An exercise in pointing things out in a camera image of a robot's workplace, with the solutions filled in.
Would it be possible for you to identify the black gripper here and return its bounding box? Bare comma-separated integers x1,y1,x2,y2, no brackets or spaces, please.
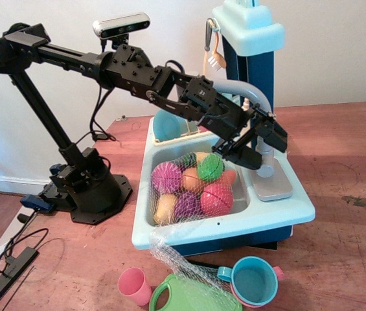
197,97,288,169

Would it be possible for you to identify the grey toy faucet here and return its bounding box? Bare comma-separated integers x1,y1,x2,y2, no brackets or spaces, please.
214,79,293,202

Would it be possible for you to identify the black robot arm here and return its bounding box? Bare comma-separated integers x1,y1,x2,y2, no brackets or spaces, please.
0,23,288,225

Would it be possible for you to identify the white soap bottle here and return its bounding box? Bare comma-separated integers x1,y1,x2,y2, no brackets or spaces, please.
242,98,250,111

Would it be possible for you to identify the orange toy carrot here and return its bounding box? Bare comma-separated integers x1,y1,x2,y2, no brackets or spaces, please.
216,169,236,187

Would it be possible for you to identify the green toy fruit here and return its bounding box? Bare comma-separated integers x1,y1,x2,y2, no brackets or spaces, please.
197,154,225,182

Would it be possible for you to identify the cream dish rack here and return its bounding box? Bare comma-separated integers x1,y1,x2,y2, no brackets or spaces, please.
152,117,213,146

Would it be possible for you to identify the red toy apple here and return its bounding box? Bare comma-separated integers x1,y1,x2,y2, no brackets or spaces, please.
200,183,234,216

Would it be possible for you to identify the white mesh net bag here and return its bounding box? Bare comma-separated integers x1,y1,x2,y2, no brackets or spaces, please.
150,152,242,310

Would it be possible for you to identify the orange toy fruit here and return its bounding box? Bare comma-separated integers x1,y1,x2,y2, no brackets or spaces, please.
181,167,207,194

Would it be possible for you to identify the toy dish brush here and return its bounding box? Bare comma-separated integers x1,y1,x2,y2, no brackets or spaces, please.
202,32,227,75

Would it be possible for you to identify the blue toy plate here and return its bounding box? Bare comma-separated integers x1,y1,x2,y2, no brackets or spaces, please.
153,110,181,142

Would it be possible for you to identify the purple toy fruit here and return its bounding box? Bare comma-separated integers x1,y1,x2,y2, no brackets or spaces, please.
174,190,201,220

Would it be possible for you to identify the magenta toy fruit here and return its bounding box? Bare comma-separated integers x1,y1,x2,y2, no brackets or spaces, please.
151,162,182,194

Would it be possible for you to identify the light blue toy sink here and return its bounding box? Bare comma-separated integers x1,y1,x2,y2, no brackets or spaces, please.
132,1,315,255

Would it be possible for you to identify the yellow toy pear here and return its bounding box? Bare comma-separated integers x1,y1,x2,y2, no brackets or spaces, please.
153,194,177,225

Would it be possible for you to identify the grey toy utensil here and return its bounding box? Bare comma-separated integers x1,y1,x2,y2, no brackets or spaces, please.
204,18,214,52

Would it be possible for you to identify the pink toy pot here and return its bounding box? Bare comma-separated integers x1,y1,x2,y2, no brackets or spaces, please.
231,266,284,308

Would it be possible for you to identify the blue toy pot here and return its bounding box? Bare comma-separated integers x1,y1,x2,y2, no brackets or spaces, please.
216,256,284,308

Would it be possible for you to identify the pink plastic cup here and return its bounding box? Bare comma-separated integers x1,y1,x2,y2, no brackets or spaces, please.
117,267,152,306

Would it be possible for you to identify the blue clamp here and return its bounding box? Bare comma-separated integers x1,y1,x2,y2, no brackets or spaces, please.
20,194,52,213

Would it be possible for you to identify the black usb hub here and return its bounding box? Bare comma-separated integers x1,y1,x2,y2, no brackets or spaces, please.
0,247,39,300

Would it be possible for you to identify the silver depth camera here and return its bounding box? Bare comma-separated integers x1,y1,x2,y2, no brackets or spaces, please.
92,12,151,40

